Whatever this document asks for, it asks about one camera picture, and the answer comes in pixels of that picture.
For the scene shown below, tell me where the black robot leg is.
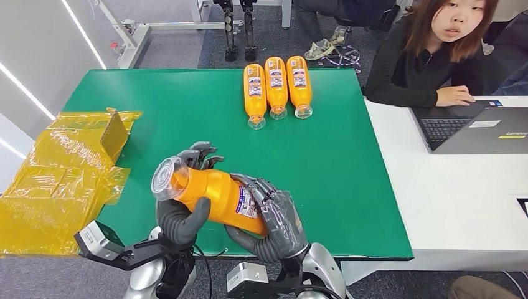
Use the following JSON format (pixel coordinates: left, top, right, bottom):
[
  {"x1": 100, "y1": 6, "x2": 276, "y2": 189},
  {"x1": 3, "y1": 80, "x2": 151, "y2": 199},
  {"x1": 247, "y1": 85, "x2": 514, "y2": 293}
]
[
  {"x1": 240, "y1": 0, "x2": 258, "y2": 63},
  {"x1": 213, "y1": 0, "x2": 239, "y2": 63}
]

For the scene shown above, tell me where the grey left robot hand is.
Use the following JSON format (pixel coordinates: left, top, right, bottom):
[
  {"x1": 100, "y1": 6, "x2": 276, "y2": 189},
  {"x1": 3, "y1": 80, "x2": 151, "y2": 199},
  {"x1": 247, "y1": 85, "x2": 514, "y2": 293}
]
[{"x1": 156, "y1": 141, "x2": 225, "y2": 249}]

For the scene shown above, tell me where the white metal frame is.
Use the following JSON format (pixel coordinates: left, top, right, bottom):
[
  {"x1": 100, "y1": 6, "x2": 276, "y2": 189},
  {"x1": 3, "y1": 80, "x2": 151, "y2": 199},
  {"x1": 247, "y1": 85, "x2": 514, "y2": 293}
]
[{"x1": 88, "y1": 0, "x2": 244, "y2": 70}]

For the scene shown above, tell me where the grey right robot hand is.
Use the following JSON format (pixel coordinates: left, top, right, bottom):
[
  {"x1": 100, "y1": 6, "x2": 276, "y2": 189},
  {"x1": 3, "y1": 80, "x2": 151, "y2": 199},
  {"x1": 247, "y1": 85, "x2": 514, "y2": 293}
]
[{"x1": 224, "y1": 173, "x2": 309, "y2": 263}]

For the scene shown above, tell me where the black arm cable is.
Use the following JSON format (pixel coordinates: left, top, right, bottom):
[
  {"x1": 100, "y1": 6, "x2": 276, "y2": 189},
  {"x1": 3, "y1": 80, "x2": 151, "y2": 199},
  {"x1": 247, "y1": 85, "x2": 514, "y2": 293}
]
[
  {"x1": 296, "y1": 283, "x2": 344, "y2": 299},
  {"x1": 192, "y1": 243, "x2": 214, "y2": 299}
]

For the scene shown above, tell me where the chrome office chair base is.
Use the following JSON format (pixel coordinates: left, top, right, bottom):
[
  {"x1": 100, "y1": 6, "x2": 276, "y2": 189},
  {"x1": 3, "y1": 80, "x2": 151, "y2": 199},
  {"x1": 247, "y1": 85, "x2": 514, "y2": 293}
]
[{"x1": 318, "y1": 26, "x2": 362, "y2": 74}]

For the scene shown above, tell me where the orange bottle with clear cap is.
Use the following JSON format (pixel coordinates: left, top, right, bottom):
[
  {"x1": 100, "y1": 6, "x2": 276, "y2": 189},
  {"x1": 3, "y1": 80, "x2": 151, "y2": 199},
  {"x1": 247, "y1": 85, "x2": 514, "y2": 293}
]
[
  {"x1": 286, "y1": 55, "x2": 313, "y2": 120},
  {"x1": 243, "y1": 63, "x2": 268, "y2": 130},
  {"x1": 151, "y1": 156, "x2": 269, "y2": 237},
  {"x1": 264, "y1": 56, "x2": 289, "y2": 121}
]

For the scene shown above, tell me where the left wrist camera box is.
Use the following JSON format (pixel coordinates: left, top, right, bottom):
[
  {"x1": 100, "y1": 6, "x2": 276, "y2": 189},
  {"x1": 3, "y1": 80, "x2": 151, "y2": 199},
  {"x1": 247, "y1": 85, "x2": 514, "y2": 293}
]
[{"x1": 74, "y1": 219, "x2": 166, "y2": 271}]

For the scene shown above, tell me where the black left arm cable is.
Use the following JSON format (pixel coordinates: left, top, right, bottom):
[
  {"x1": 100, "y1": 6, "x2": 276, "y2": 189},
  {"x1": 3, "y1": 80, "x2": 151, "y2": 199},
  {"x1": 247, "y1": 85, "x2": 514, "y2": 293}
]
[{"x1": 192, "y1": 243, "x2": 214, "y2": 299}]

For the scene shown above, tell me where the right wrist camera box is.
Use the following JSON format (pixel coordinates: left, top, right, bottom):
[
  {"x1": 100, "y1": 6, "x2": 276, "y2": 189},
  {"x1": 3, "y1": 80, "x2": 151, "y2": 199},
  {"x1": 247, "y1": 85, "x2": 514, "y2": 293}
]
[{"x1": 225, "y1": 262, "x2": 298, "y2": 299}]

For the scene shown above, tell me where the person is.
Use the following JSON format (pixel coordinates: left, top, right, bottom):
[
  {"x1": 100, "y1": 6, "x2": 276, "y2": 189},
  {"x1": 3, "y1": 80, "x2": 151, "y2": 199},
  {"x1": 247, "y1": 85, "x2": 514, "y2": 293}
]
[
  {"x1": 293, "y1": 0, "x2": 397, "y2": 62},
  {"x1": 483, "y1": 0, "x2": 528, "y2": 97},
  {"x1": 448, "y1": 275, "x2": 522, "y2": 299},
  {"x1": 365, "y1": 0, "x2": 500, "y2": 109}
]

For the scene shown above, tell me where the white desk leg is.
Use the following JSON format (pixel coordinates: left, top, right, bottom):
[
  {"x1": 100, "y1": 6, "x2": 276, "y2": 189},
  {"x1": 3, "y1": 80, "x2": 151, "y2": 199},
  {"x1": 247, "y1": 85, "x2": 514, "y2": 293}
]
[{"x1": 281, "y1": 0, "x2": 293, "y2": 30}]

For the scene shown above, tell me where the grey laptop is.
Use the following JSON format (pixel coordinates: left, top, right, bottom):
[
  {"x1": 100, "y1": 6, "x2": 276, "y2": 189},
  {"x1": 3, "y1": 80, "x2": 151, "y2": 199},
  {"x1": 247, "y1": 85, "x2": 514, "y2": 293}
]
[{"x1": 409, "y1": 98, "x2": 528, "y2": 156}]

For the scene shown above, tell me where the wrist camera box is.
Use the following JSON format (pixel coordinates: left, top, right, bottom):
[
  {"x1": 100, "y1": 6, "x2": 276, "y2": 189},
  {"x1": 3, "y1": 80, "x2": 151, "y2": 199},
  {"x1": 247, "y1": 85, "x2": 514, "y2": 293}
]
[
  {"x1": 225, "y1": 262, "x2": 298, "y2": 299},
  {"x1": 74, "y1": 219, "x2": 166, "y2": 271}
]

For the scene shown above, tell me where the green table mat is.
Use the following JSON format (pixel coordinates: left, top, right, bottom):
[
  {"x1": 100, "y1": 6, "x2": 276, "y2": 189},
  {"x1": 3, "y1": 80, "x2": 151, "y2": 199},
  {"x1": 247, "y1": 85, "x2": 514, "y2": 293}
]
[{"x1": 62, "y1": 68, "x2": 415, "y2": 262}]

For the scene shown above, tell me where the yellow film wrapped cardboard box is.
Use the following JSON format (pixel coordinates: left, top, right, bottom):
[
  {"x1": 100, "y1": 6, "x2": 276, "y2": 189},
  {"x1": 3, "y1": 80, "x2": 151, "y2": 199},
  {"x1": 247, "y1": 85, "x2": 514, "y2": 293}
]
[{"x1": 0, "y1": 107, "x2": 143, "y2": 257}]

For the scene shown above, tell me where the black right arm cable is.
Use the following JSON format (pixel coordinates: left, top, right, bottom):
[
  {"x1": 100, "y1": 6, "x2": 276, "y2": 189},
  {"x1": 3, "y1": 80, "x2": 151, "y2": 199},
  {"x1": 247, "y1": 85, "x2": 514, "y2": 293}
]
[{"x1": 296, "y1": 283, "x2": 344, "y2": 299}]

